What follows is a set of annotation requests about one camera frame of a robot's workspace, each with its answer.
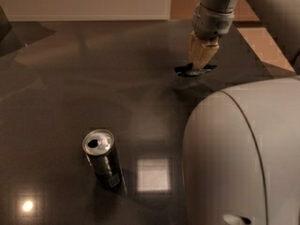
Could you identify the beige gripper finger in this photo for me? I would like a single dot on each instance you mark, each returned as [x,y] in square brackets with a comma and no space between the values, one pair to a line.
[195,48]
[205,51]

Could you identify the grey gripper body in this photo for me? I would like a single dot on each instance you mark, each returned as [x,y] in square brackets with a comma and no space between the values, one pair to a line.
[211,23]

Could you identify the black rxbar chocolate wrapper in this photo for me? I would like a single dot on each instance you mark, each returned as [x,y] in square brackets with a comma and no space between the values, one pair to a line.
[189,71]

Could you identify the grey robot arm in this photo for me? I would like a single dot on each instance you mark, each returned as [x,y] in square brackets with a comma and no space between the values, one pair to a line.
[241,148]

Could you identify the dark aluminium drink can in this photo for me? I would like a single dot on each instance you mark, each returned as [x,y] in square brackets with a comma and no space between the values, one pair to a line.
[98,146]

